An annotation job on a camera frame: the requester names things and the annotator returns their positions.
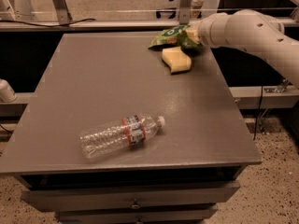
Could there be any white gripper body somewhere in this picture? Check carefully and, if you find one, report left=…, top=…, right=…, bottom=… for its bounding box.
left=197, top=13, right=232, bottom=48

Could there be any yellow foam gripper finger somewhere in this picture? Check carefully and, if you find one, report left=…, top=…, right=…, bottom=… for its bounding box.
left=186, top=26, right=200, bottom=43

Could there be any green rice chip bag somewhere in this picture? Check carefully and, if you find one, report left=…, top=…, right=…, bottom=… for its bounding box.
left=149, top=25, right=200, bottom=49

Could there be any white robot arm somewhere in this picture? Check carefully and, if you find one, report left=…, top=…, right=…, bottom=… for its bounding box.
left=186, top=9, right=299, bottom=88

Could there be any yellow sponge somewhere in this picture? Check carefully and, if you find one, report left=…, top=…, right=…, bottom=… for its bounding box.
left=162, top=47, right=192, bottom=74

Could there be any clear plastic water bottle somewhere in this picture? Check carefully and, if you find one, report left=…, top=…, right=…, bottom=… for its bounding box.
left=79, top=114, right=165, bottom=159

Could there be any metal drawer knob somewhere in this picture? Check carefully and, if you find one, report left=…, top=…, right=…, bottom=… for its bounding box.
left=130, top=200, right=141, bottom=210

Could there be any grey cabinet drawer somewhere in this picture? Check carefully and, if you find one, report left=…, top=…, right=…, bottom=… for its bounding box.
left=21, top=181, right=240, bottom=212
left=56, top=204, right=217, bottom=224

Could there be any white cylinder at left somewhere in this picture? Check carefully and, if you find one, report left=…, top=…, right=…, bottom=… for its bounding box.
left=0, top=79, right=17, bottom=103

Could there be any grey cabinet top drawer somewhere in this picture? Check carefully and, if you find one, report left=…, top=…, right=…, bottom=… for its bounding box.
left=21, top=181, right=240, bottom=212

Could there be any grey metal post centre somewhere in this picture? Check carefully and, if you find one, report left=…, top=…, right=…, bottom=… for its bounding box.
left=178, top=0, right=192, bottom=24

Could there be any grey metal post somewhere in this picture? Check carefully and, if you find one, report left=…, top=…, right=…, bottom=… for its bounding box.
left=52, top=0, right=72, bottom=25
left=178, top=0, right=192, bottom=24

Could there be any black cable on rail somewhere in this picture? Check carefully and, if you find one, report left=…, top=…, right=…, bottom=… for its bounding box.
left=0, top=17, right=97, bottom=28

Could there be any grey metal post left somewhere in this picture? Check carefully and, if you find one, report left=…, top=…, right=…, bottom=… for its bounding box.
left=52, top=0, right=72, bottom=25

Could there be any metal rail frame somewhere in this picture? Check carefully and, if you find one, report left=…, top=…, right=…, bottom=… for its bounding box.
left=0, top=9, right=299, bottom=32

